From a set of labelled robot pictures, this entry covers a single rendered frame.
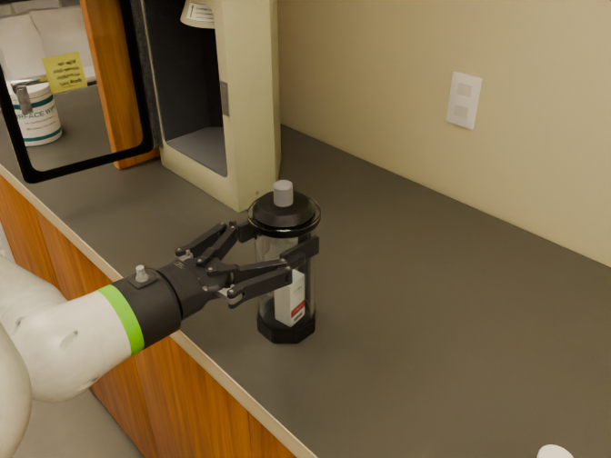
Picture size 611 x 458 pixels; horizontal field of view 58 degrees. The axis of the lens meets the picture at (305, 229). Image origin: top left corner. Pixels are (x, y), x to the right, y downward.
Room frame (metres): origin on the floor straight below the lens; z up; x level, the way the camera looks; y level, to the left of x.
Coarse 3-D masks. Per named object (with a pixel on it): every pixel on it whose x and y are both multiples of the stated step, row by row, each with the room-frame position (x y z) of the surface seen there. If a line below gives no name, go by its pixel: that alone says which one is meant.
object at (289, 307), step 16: (256, 224) 0.65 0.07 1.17; (304, 224) 0.65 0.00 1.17; (256, 240) 0.67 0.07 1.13; (272, 240) 0.65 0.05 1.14; (288, 240) 0.65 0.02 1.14; (304, 240) 0.66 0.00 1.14; (256, 256) 0.67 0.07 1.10; (272, 256) 0.65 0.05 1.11; (304, 272) 0.66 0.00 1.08; (288, 288) 0.65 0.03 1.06; (304, 288) 0.66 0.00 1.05; (272, 304) 0.65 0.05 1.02; (288, 304) 0.65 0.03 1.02; (304, 304) 0.66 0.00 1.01; (272, 320) 0.65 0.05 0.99; (288, 320) 0.65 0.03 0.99; (304, 320) 0.66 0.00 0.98
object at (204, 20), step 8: (184, 8) 1.19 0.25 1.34; (192, 8) 1.16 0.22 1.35; (200, 8) 1.15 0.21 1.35; (208, 8) 1.14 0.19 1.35; (184, 16) 1.17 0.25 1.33; (192, 16) 1.15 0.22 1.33; (200, 16) 1.14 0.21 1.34; (208, 16) 1.13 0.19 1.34; (192, 24) 1.14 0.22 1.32; (200, 24) 1.13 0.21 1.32; (208, 24) 1.13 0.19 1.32
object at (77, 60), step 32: (32, 0) 1.14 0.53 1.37; (64, 0) 1.18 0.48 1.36; (96, 0) 1.21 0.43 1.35; (0, 32) 1.10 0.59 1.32; (32, 32) 1.13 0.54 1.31; (64, 32) 1.17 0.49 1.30; (96, 32) 1.21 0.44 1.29; (0, 64) 1.09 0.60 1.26; (32, 64) 1.12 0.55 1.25; (64, 64) 1.16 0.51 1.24; (96, 64) 1.20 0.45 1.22; (128, 64) 1.24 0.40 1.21; (32, 96) 1.11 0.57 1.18; (64, 96) 1.15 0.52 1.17; (96, 96) 1.19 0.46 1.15; (128, 96) 1.23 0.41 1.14; (32, 128) 1.10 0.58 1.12; (64, 128) 1.14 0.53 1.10; (96, 128) 1.18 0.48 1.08; (128, 128) 1.22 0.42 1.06; (32, 160) 1.09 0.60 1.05; (64, 160) 1.13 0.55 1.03
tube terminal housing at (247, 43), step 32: (192, 0) 1.11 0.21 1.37; (224, 0) 1.05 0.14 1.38; (256, 0) 1.10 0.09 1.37; (224, 32) 1.04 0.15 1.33; (256, 32) 1.10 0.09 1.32; (224, 64) 1.05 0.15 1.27; (256, 64) 1.09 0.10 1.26; (256, 96) 1.09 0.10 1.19; (224, 128) 1.06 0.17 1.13; (256, 128) 1.09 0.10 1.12; (192, 160) 1.17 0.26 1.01; (256, 160) 1.08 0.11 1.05; (224, 192) 1.08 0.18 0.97; (256, 192) 1.08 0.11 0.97
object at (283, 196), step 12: (276, 192) 0.68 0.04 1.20; (288, 192) 0.68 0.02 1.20; (264, 204) 0.68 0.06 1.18; (276, 204) 0.68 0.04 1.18; (288, 204) 0.68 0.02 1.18; (300, 204) 0.68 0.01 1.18; (312, 204) 0.70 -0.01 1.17; (264, 216) 0.66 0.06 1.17; (276, 216) 0.66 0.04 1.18; (288, 216) 0.66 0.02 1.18; (300, 216) 0.66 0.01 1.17
